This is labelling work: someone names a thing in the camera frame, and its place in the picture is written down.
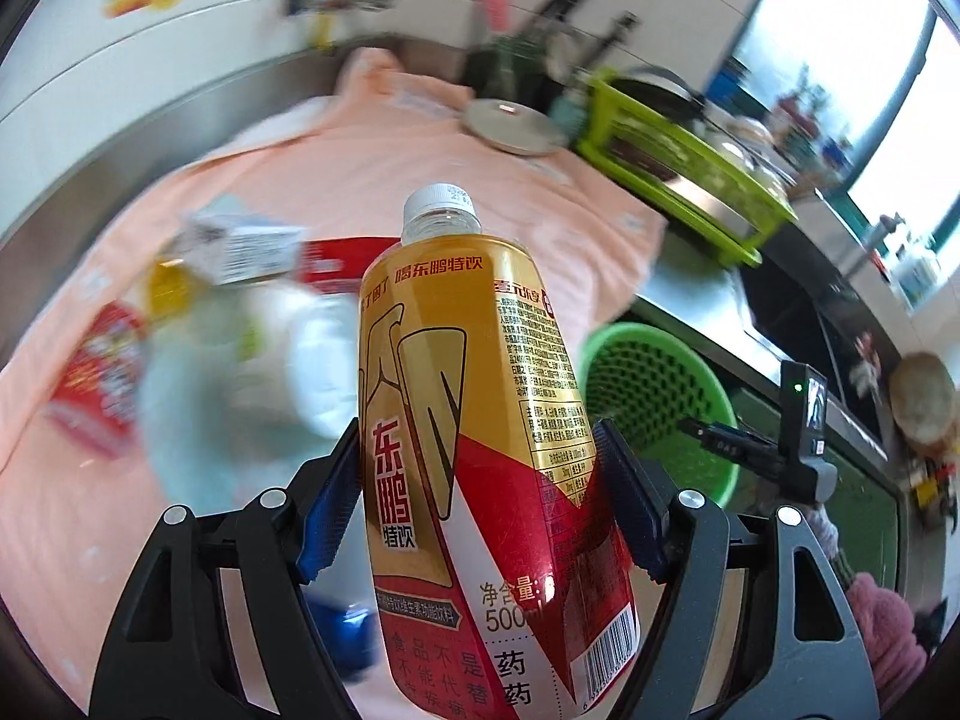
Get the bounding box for dark metal pan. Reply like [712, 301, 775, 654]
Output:
[615, 64, 707, 122]

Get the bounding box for green plastic basket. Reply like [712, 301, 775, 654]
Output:
[577, 322, 740, 511]

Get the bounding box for window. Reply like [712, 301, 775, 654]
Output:
[720, 0, 960, 222]

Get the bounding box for red and white box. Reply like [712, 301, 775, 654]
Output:
[300, 236, 402, 297]

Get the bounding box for small white carton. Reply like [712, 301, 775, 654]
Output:
[176, 210, 308, 286]

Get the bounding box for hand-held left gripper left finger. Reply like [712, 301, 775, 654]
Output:
[88, 416, 376, 720]

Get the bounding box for round wooden chopping board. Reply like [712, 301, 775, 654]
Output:
[889, 352, 960, 452]

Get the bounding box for white plastic bag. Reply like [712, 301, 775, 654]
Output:
[139, 281, 361, 511]

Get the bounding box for teal cup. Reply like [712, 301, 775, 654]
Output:
[553, 90, 591, 145]

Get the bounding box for round white plate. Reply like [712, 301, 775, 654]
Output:
[461, 97, 569, 157]

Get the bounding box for black handled knife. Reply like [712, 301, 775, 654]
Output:
[591, 11, 640, 70]
[525, 0, 595, 42]

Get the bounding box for red snack packet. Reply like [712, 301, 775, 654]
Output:
[45, 300, 151, 458]

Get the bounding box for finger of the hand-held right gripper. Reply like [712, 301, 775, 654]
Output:
[679, 416, 785, 467]

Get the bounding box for blue bottle cap object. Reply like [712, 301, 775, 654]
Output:
[311, 592, 380, 683]

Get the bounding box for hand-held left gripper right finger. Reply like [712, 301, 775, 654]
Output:
[591, 418, 880, 720]

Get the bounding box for steel sink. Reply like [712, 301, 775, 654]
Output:
[739, 262, 886, 432]

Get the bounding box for gold and red drink bottle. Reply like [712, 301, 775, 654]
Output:
[357, 182, 641, 720]

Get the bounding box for green plastic dish rack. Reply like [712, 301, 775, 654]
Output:
[574, 67, 800, 267]

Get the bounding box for pink patterned towel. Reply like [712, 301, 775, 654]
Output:
[0, 47, 665, 720]

